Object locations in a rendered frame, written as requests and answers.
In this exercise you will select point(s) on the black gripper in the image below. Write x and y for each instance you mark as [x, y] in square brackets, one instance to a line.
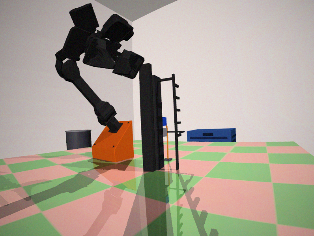
[101, 53]

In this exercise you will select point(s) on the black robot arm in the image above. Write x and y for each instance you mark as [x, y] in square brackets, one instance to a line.
[116, 29]

